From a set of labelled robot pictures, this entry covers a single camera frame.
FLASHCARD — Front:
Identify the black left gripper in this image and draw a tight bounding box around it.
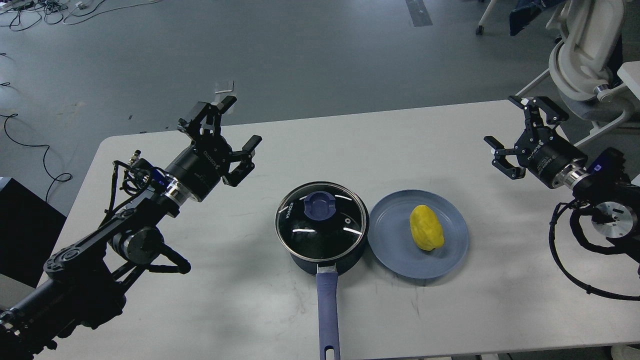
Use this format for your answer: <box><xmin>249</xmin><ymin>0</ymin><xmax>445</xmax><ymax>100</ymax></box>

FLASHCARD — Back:
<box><xmin>166</xmin><ymin>95</ymin><xmax>263</xmax><ymax>202</ymax></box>

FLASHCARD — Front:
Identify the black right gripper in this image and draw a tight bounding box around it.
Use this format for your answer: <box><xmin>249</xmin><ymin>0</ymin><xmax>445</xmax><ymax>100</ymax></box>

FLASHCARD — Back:
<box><xmin>483</xmin><ymin>95</ymin><xmax>587</xmax><ymax>189</ymax></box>

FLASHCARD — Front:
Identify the glass pot lid blue knob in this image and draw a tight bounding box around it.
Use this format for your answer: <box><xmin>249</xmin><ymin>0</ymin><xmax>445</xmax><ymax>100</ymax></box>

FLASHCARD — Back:
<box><xmin>274</xmin><ymin>181</ymin><xmax>370</xmax><ymax>264</ymax></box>

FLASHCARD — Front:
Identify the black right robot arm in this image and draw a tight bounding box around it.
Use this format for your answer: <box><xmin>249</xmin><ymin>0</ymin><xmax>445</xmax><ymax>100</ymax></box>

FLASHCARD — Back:
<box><xmin>484</xmin><ymin>95</ymin><xmax>639</xmax><ymax>302</ymax></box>

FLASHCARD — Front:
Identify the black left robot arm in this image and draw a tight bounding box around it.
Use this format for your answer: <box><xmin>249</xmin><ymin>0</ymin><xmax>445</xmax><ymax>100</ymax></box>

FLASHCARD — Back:
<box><xmin>1</xmin><ymin>95</ymin><xmax>262</xmax><ymax>360</ymax></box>

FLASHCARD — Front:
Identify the white office chair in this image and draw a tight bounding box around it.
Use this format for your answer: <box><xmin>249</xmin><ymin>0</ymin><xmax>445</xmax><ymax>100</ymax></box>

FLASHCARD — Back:
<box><xmin>518</xmin><ymin>0</ymin><xmax>639</xmax><ymax>148</ymax></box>

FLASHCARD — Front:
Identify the blue cloth on chair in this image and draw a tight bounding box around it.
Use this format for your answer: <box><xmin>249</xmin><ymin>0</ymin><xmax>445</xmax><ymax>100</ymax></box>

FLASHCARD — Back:
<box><xmin>509</xmin><ymin>0</ymin><xmax>563</xmax><ymax>37</ymax></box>

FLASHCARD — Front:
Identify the dark blue saucepan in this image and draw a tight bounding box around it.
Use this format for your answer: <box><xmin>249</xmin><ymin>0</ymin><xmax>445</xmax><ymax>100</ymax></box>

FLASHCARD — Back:
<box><xmin>278</xmin><ymin>182</ymin><xmax>370</xmax><ymax>360</ymax></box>

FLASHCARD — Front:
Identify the blue round plate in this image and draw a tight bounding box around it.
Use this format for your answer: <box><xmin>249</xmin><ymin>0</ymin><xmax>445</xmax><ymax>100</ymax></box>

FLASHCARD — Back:
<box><xmin>368</xmin><ymin>189</ymin><xmax>470</xmax><ymax>280</ymax></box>

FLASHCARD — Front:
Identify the black box at left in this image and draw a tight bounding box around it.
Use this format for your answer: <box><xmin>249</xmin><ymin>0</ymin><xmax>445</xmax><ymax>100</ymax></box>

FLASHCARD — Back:
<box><xmin>0</xmin><ymin>177</ymin><xmax>67</xmax><ymax>288</ymax></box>

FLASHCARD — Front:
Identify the floor cable bundle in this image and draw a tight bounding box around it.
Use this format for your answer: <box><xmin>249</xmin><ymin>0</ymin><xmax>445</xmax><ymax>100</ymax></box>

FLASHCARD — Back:
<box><xmin>0</xmin><ymin>0</ymin><xmax>163</xmax><ymax>32</ymax></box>

